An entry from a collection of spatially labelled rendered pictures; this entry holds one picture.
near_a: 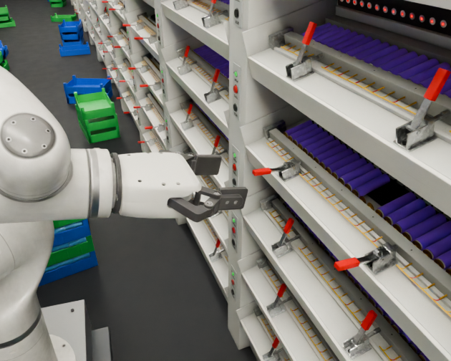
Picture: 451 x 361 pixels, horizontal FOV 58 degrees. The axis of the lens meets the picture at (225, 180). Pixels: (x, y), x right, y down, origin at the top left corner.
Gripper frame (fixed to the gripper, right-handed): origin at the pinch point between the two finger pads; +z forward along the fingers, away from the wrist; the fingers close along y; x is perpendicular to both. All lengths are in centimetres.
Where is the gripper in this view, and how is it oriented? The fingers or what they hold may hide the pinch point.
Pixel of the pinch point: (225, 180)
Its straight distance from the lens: 56.7
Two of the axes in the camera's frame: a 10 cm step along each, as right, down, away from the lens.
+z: 9.1, -0.2, 4.2
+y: 3.7, 5.0, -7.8
